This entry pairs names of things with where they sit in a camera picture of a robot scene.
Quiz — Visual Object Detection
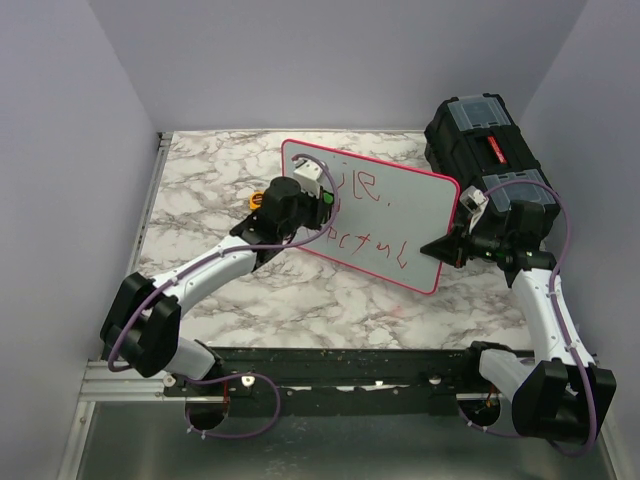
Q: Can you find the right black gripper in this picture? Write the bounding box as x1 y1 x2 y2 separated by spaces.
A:
421 212 512 269

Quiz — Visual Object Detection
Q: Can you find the pink framed whiteboard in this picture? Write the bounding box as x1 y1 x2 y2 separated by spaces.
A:
281 139 460 295

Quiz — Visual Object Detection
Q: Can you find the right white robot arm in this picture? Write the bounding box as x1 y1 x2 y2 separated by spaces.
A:
420 198 617 457

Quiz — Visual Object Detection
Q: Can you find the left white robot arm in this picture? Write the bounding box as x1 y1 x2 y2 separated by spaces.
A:
100 176 337 395

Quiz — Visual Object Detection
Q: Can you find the yellow tape measure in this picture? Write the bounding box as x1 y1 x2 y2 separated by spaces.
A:
249 191 264 211

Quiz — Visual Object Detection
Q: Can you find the black plastic toolbox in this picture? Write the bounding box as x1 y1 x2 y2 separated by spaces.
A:
424 93 560 238

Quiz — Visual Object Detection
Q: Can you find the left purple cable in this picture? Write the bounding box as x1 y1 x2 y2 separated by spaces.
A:
107 152 340 441

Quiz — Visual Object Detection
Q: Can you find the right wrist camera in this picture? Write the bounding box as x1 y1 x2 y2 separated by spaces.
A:
459 186 490 231

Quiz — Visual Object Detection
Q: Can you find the aluminium side rail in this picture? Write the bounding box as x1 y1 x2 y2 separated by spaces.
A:
125 131 174 277

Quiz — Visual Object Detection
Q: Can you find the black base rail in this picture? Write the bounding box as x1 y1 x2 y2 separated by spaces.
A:
160 343 499 419

